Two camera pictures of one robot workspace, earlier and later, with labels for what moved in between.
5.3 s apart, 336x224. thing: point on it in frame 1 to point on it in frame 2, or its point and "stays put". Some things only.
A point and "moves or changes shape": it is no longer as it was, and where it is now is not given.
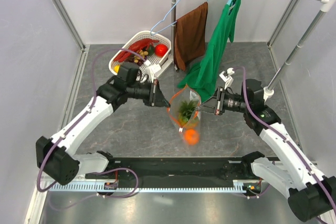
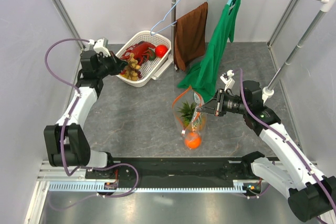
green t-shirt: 206,75 stays put
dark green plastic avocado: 151,50 to 152,55
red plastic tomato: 160,50 stays put
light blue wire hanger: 167,14 stays put
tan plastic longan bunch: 142,53 moves or changes shape
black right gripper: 214,105 stays put
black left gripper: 156,97 to 114,60
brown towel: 190,37 stays put
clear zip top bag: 184,109 moves or changes shape
